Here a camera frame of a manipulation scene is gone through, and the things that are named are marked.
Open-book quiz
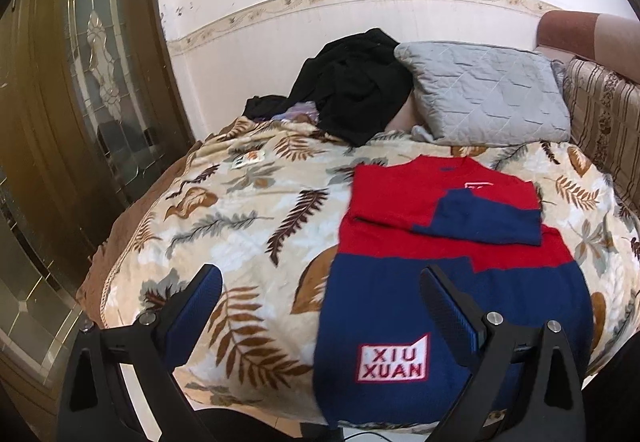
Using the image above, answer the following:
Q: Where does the purple cloth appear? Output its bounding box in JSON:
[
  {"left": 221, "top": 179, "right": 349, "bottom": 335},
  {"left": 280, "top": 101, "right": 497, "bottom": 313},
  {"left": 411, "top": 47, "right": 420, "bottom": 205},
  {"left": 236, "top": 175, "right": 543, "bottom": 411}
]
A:
[{"left": 272, "top": 102, "right": 321, "bottom": 124}]

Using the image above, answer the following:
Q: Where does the striped beige headboard cushion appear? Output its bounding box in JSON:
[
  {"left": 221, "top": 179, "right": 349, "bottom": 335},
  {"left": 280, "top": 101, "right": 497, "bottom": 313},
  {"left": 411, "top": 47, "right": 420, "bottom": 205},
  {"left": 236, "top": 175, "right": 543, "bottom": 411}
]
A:
[{"left": 562, "top": 57, "right": 640, "bottom": 223}]

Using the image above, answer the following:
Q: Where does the leaf print blanket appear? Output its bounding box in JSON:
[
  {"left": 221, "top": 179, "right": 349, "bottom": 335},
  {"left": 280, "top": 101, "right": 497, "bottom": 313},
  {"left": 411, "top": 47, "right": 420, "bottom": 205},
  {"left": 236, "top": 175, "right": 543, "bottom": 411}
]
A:
[{"left": 100, "top": 115, "right": 640, "bottom": 428}]

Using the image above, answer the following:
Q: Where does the grey quilted pillow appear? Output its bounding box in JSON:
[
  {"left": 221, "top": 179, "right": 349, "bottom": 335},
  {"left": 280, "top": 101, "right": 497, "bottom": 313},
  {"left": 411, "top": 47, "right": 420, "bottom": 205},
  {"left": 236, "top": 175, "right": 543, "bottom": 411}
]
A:
[{"left": 393, "top": 41, "right": 572, "bottom": 145}]

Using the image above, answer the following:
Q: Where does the pink pillow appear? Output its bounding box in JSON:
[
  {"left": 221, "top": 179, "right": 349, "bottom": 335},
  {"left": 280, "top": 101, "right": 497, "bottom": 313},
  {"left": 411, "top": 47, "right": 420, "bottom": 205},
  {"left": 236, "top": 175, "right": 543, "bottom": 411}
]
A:
[{"left": 387, "top": 100, "right": 427, "bottom": 132}]

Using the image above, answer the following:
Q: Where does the brown padded headboard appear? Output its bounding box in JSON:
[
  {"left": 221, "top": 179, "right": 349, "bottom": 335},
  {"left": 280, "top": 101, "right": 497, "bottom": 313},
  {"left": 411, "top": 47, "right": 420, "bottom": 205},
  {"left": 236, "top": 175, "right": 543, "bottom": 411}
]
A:
[{"left": 536, "top": 11, "right": 640, "bottom": 84}]

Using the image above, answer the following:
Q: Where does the wooden door with glass pane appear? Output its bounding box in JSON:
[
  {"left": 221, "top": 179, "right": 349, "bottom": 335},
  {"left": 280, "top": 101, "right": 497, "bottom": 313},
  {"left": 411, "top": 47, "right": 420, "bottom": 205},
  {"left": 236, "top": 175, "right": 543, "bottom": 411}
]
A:
[{"left": 0, "top": 0, "right": 197, "bottom": 423}]

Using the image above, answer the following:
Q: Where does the red and blue knit sweater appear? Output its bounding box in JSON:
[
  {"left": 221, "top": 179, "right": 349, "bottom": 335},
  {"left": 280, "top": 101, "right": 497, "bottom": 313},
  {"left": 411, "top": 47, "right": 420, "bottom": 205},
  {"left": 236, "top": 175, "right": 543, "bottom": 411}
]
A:
[{"left": 314, "top": 156, "right": 596, "bottom": 433}]

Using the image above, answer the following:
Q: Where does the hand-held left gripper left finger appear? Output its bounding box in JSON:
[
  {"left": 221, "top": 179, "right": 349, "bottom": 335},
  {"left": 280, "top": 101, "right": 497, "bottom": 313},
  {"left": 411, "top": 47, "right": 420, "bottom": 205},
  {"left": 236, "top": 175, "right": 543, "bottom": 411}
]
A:
[{"left": 57, "top": 263, "right": 224, "bottom": 442}]

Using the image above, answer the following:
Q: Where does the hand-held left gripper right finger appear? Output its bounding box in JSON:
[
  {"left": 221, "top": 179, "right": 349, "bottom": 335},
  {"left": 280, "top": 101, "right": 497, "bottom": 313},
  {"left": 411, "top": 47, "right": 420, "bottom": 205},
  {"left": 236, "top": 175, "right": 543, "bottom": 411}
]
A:
[{"left": 419, "top": 265, "right": 586, "bottom": 442}]

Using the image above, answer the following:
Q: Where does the black garment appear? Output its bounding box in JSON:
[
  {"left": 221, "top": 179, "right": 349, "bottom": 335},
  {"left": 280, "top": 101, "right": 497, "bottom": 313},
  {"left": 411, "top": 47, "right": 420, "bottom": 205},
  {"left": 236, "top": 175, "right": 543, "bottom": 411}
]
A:
[{"left": 243, "top": 28, "right": 415, "bottom": 148}]

